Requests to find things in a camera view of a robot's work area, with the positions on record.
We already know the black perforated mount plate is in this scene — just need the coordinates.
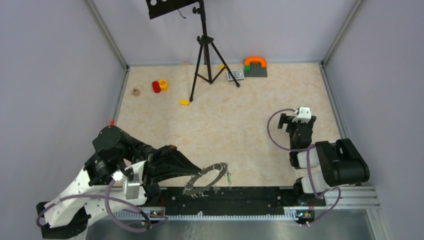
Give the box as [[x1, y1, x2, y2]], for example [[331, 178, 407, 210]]
[[145, 0, 198, 20]]

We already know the grey lego baseplate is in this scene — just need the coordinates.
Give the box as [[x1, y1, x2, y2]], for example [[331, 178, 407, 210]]
[[244, 63, 268, 78]]

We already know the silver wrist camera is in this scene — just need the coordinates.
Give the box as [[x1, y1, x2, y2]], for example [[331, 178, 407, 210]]
[[292, 107, 312, 124], [111, 167, 143, 200]]

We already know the green lego brick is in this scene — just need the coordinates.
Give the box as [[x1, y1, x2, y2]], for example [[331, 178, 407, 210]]
[[244, 65, 251, 73]]

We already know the red plastic cylinder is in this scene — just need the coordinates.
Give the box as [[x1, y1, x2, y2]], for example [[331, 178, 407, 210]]
[[151, 81, 162, 94]]

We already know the small wooden block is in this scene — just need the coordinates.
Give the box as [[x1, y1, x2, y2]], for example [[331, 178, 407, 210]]
[[131, 88, 141, 97]]

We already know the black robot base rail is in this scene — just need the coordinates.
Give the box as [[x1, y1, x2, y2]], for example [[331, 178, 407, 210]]
[[142, 182, 326, 221]]

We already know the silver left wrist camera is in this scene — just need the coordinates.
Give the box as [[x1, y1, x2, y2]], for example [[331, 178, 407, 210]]
[[111, 167, 143, 200]]

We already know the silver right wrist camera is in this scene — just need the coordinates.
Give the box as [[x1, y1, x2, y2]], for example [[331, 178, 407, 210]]
[[292, 107, 312, 124]]

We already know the yellow lego brick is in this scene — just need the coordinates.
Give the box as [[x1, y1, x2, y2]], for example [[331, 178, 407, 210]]
[[179, 99, 190, 106]]

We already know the blue playing card box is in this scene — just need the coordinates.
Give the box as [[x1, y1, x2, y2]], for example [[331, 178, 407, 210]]
[[226, 69, 245, 82]]

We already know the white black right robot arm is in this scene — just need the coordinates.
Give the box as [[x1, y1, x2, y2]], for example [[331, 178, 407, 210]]
[[278, 113, 370, 206]]

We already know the orange plastic arch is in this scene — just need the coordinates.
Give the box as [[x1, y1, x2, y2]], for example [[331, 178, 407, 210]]
[[244, 56, 268, 68]]

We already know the yellow plastic cylinder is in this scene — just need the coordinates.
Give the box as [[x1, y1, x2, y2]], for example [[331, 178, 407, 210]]
[[159, 79, 169, 92]]

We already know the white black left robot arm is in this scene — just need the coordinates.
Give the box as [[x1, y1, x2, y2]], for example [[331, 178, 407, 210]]
[[36, 125, 201, 240]]

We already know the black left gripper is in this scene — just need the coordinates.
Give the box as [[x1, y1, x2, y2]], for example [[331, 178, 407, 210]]
[[123, 137, 204, 186]]

